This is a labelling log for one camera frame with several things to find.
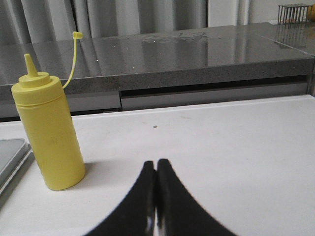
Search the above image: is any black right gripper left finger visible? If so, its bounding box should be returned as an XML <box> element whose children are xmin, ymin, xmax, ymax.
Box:
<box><xmin>86</xmin><ymin>161</ymin><xmax>156</xmax><ymax>236</ymax></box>

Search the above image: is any grey pleated curtain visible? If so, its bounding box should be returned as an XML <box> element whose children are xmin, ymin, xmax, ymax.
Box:
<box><xmin>0</xmin><ymin>0</ymin><xmax>250</xmax><ymax>45</ymax></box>

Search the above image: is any metal wire rack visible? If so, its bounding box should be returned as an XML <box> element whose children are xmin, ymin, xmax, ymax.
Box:
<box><xmin>277</xmin><ymin>3</ymin><xmax>314</xmax><ymax>25</ymax></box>

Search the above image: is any silver digital kitchen scale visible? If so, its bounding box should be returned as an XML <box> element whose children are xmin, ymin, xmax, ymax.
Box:
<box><xmin>0</xmin><ymin>138</ymin><xmax>34</xmax><ymax>196</ymax></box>

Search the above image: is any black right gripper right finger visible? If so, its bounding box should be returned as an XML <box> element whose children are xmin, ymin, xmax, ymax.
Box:
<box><xmin>157</xmin><ymin>159</ymin><xmax>235</xmax><ymax>236</ymax></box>

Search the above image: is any yellow squeeze bottle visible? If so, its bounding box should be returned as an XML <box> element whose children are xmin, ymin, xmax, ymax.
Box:
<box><xmin>11</xmin><ymin>31</ymin><xmax>86</xmax><ymax>191</ymax></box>

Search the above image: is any grey stone counter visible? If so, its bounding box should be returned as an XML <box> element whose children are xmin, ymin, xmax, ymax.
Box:
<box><xmin>0</xmin><ymin>21</ymin><xmax>315</xmax><ymax>121</ymax></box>

